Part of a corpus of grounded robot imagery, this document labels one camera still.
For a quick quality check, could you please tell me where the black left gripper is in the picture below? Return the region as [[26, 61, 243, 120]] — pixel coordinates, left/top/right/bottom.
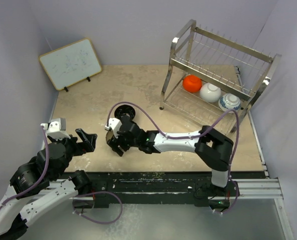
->
[[48, 127, 97, 178]]

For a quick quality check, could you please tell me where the beige bowl with dark rim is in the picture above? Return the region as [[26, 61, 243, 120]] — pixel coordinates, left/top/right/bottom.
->
[[105, 130, 114, 144]]

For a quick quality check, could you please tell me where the black glossy bowl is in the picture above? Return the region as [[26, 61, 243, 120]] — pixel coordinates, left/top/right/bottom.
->
[[114, 104, 136, 120]]

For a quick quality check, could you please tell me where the orange bowl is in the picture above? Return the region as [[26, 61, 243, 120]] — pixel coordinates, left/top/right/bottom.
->
[[182, 75, 203, 93]]

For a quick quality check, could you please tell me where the blue floral white bowl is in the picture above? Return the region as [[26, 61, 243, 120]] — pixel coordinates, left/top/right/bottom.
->
[[218, 93, 241, 112]]

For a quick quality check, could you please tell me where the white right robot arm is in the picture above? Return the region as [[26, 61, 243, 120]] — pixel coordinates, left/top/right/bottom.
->
[[105, 118, 234, 196]]

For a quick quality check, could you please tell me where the stainless steel dish rack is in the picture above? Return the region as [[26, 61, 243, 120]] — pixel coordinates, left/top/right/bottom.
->
[[159, 19, 282, 135]]

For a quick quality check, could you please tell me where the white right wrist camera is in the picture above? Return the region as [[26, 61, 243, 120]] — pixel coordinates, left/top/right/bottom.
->
[[104, 117, 122, 138]]

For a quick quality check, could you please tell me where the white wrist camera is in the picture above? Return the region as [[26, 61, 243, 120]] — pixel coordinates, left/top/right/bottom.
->
[[104, 117, 122, 138], [40, 117, 71, 141]]

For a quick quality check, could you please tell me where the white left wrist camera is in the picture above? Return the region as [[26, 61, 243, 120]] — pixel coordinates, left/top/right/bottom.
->
[[40, 117, 71, 141]]

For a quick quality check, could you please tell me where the black table edge rail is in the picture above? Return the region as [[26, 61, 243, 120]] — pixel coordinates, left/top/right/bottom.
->
[[73, 171, 266, 210]]

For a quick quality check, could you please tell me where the small whiteboard with wooden frame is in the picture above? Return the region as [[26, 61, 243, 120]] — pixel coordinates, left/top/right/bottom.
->
[[38, 38, 102, 91]]

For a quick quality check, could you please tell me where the aluminium frame rail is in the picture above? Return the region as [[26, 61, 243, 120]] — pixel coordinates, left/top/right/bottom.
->
[[235, 177, 286, 201]]

